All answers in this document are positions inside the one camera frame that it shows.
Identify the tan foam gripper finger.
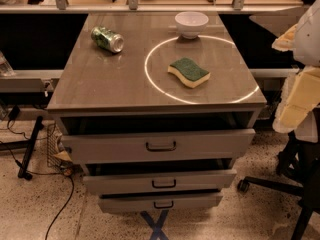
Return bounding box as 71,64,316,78
272,25,297,52
272,66,320,133

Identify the green soda can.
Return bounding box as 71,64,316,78
91,26,124,53

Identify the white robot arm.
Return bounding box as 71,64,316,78
272,0,320,143

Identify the white bowl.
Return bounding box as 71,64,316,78
175,11,209,39

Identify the top grey drawer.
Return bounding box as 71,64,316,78
62,129,255,164

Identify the grey drawer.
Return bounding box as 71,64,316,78
98,192,223,213
62,129,255,164
83,169,236,195

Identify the green yellow sponge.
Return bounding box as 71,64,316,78
167,58,211,89

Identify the grey drawer cabinet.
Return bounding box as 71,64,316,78
48,12,265,201

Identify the middle grey drawer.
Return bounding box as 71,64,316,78
83,169,236,195

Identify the bottom grey drawer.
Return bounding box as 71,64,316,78
98,192,223,213

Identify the black stand leg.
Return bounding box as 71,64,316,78
18,116,43,180

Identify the clear plastic bottle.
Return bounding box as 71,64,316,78
0,51,15,77

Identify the wire mesh basket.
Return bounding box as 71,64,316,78
47,123,72,171

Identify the grey metal rail shelf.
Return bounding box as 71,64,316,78
0,69,63,93

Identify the black floor cable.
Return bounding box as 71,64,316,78
0,118,76,240

